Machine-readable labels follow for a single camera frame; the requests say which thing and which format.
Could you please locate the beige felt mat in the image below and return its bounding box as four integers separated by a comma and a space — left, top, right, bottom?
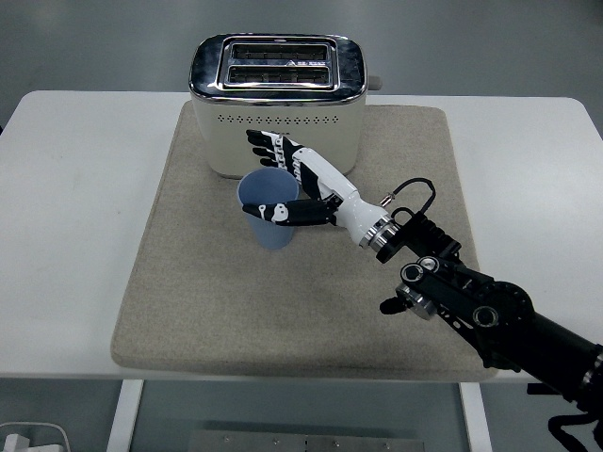
109, 103, 501, 379

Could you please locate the white table leg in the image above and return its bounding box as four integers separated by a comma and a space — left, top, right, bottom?
106, 379, 145, 452
459, 381, 494, 452

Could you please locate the white plastic tray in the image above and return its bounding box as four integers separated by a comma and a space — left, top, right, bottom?
0, 422, 72, 452

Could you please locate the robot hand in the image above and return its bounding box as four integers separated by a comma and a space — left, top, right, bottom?
241, 129, 390, 249

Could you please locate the grey metal plate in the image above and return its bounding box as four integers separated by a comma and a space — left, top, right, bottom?
187, 428, 428, 452

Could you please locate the cream and chrome toaster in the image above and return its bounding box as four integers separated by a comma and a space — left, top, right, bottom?
187, 32, 383, 182

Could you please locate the white plug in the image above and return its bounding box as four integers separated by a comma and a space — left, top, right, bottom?
2, 433, 32, 452

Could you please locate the blue plastic cup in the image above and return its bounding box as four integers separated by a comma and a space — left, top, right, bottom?
236, 169, 300, 251

